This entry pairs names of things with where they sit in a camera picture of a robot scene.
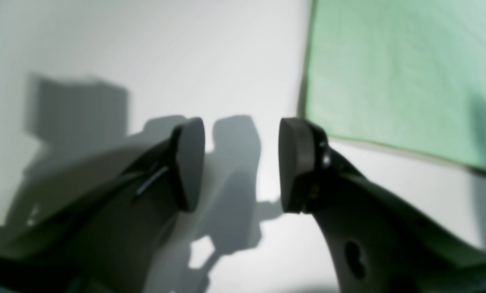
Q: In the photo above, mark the light green T-shirt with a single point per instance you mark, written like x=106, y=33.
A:
x=408, y=74

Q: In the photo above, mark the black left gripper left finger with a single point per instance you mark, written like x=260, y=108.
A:
x=105, y=240

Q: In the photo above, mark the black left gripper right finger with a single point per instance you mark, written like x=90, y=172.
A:
x=378, y=242

